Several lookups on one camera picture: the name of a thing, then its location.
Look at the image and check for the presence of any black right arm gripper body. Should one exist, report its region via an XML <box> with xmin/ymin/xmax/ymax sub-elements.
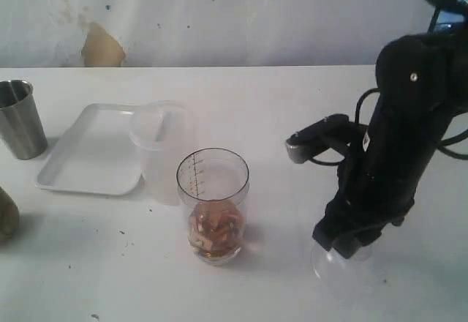
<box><xmin>312</xmin><ymin>146</ymin><xmax>415</xmax><ymax>259</ymax></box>

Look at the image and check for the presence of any clear dome lid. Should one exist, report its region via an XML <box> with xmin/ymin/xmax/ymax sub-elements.
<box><xmin>311</xmin><ymin>242</ymin><xmax>375</xmax><ymax>295</ymax></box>

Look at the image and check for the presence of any clear plastic shaker body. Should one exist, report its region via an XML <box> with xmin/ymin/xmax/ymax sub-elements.
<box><xmin>176</xmin><ymin>147</ymin><xmax>250</xmax><ymax>266</ymax></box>

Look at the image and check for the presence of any stainless steel cup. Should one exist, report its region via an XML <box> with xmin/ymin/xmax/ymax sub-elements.
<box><xmin>1</xmin><ymin>80</ymin><xmax>48</xmax><ymax>160</ymax></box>

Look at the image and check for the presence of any brown wooden bowl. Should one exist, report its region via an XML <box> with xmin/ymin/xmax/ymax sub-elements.
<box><xmin>0</xmin><ymin>188</ymin><xmax>20</xmax><ymax>243</ymax></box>

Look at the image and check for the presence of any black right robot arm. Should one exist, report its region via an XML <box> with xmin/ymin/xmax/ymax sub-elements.
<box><xmin>312</xmin><ymin>23</ymin><xmax>467</xmax><ymax>258</ymax></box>

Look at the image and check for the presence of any translucent plastic cup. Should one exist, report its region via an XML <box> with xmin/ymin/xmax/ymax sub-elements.
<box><xmin>129</xmin><ymin>100</ymin><xmax>196</xmax><ymax>206</ymax></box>

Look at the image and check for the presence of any white rectangular tray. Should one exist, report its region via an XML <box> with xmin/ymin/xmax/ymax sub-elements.
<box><xmin>35</xmin><ymin>103</ymin><xmax>141</xmax><ymax>196</ymax></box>

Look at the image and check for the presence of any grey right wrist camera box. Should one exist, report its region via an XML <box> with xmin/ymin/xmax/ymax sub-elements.
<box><xmin>285</xmin><ymin>113</ymin><xmax>355</xmax><ymax>167</ymax></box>

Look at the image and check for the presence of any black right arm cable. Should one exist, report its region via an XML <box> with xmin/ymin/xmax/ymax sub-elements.
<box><xmin>306</xmin><ymin>87</ymin><xmax>468</xmax><ymax>165</ymax></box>

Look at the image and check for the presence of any black metal frame post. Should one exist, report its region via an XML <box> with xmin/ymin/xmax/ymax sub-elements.
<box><xmin>426</xmin><ymin>0</ymin><xmax>456</xmax><ymax>34</ymax></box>

